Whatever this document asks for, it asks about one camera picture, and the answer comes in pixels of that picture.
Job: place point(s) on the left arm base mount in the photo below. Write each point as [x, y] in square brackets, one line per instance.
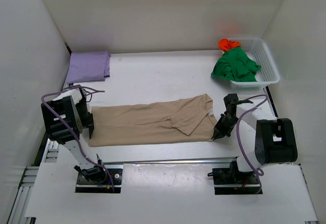
[97, 180]

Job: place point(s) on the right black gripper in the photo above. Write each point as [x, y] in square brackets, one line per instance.
[224, 124]

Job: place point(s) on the orange t shirt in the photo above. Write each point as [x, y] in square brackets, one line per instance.
[225, 45]

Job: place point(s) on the purple t shirt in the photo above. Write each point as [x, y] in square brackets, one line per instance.
[88, 66]

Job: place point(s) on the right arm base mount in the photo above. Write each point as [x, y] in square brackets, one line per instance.
[228, 180]

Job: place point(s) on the aluminium frame rail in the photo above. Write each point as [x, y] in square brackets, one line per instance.
[146, 78]

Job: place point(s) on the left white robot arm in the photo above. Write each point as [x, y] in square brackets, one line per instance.
[66, 114]

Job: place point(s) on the green t shirt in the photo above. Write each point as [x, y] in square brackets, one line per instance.
[235, 65]

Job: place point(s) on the beige t shirt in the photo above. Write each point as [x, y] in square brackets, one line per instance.
[180, 121]

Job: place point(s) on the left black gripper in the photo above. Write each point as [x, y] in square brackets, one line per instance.
[89, 123]

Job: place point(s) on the white plastic basket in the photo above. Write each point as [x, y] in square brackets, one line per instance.
[258, 51]

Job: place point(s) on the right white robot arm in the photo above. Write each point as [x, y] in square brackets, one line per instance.
[274, 137]

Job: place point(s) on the white front board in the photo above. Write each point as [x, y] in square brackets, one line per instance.
[169, 194]

